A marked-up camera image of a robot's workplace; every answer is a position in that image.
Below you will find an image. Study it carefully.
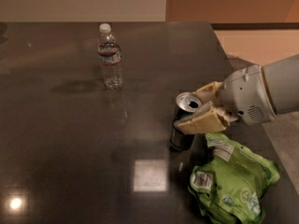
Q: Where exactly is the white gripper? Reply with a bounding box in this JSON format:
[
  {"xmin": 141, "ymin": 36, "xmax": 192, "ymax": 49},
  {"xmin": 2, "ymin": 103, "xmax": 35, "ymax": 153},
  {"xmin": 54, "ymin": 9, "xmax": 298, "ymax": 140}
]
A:
[{"xmin": 179, "ymin": 65, "xmax": 276, "ymax": 134}]

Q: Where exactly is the green rice chip bag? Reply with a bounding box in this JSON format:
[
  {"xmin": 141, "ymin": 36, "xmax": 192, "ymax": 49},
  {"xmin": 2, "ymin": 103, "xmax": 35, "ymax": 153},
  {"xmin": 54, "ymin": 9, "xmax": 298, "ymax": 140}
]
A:
[{"xmin": 188, "ymin": 133, "xmax": 280, "ymax": 224}]

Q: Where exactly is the red bull can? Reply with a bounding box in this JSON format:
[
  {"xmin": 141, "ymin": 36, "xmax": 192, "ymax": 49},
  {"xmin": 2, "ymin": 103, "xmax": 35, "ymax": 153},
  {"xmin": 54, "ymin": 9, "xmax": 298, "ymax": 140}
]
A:
[{"xmin": 170, "ymin": 92, "xmax": 203, "ymax": 152}]

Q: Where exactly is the clear plastic water bottle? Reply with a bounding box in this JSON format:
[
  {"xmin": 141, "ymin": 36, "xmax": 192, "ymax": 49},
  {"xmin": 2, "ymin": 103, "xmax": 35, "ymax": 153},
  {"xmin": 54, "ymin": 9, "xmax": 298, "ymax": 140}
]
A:
[{"xmin": 97, "ymin": 23, "xmax": 123, "ymax": 89}]

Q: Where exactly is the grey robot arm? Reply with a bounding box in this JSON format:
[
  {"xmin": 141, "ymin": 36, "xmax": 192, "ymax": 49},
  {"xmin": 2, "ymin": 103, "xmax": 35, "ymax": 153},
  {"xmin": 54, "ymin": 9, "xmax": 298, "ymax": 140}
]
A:
[{"xmin": 174, "ymin": 55, "xmax": 299, "ymax": 134}]

